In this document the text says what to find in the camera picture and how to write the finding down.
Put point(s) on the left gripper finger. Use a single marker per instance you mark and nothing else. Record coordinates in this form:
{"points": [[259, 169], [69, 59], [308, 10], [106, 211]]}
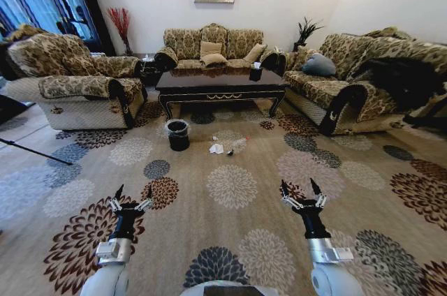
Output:
{"points": [[117, 198], [146, 198]]}

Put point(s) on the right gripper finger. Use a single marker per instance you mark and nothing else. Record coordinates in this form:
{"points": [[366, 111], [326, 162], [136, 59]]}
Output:
{"points": [[288, 194], [318, 194]]}

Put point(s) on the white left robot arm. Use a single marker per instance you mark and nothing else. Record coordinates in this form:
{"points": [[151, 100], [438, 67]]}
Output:
{"points": [[111, 275]]}

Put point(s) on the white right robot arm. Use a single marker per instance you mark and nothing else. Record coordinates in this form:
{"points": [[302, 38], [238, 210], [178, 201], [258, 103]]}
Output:
{"points": [[331, 264]]}

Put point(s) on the black trash bin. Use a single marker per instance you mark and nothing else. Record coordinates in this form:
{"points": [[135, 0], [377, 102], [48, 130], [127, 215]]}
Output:
{"points": [[178, 134]]}

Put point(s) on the floral patterned carpet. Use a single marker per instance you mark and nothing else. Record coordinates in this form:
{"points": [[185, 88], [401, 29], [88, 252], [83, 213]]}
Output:
{"points": [[223, 212]]}

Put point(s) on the clear plastic bottle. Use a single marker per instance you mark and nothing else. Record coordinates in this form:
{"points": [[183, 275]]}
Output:
{"points": [[239, 142]]}

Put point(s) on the white crumpled paper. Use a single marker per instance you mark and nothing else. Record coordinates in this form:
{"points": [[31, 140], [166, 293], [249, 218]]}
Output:
{"points": [[216, 148]]}

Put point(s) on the black tripod leg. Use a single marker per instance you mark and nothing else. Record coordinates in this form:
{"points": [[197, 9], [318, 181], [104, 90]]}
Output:
{"points": [[35, 151]]}

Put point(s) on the white robot front shell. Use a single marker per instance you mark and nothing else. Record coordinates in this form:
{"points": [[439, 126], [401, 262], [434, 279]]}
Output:
{"points": [[228, 289]]}

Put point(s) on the floral sofa with dark blanket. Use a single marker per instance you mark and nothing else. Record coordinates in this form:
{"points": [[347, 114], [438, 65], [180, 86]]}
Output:
{"points": [[349, 83]]}

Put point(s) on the floral armchair with white base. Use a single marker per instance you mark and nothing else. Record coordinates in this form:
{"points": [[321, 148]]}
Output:
{"points": [[77, 79]]}

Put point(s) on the black tissue box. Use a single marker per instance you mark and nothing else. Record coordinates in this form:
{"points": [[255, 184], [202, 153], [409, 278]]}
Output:
{"points": [[256, 73]]}

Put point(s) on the dark wooden coffee table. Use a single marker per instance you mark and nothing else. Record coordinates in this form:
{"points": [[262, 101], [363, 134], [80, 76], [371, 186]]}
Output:
{"points": [[220, 88]]}

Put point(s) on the dark side table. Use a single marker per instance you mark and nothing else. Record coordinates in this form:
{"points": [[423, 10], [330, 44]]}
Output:
{"points": [[148, 69]]}

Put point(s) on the grey blue pillow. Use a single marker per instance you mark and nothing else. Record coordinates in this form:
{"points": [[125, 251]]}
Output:
{"points": [[318, 65]]}

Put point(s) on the black fur blanket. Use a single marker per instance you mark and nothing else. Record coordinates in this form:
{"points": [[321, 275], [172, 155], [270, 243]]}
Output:
{"points": [[401, 83]]}

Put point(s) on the tan cushion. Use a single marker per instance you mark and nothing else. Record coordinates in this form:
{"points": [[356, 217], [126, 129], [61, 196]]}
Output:
{"points": [[210, 48], [213, 59], [255, 52]]}

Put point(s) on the dark green plant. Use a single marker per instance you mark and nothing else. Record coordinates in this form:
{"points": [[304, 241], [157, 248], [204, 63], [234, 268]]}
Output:
{"points": [[305, 32]]}

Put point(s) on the floral three-seat sofa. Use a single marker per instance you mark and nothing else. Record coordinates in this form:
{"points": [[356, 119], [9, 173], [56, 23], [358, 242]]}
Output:
{"points": [[214, 48]]}

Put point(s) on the red branch decoration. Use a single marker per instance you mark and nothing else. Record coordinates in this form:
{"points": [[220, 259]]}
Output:
{"points": [[120, 27]]}

